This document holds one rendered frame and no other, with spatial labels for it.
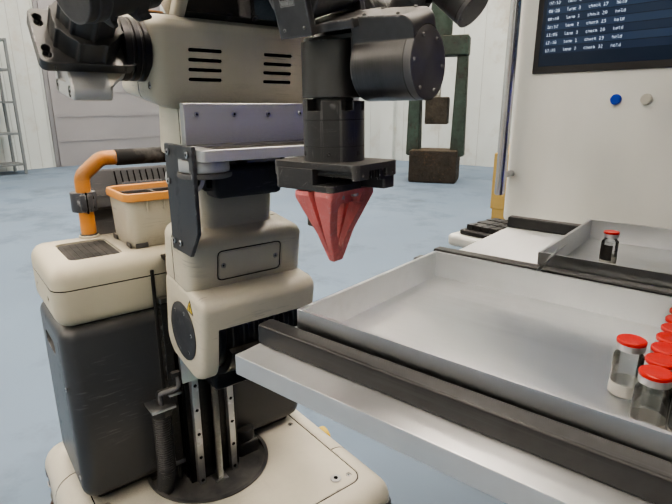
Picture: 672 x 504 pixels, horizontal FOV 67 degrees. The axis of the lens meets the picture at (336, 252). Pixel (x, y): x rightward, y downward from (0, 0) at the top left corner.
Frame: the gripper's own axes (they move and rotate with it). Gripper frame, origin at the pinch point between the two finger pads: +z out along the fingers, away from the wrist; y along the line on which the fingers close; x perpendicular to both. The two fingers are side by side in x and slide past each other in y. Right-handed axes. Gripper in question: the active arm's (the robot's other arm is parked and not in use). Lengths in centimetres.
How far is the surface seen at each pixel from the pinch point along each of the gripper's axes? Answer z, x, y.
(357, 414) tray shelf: 8.2, -11.2, 11.2
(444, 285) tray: 7.6, 16.9, 3.3
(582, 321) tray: 7.8, 16.2, 19.6
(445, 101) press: -20, 648, -337
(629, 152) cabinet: -4, 88, 9
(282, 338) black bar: 6.1, -8.5, 0.6
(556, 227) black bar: 7, 54, 5
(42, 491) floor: 94, 3, -117
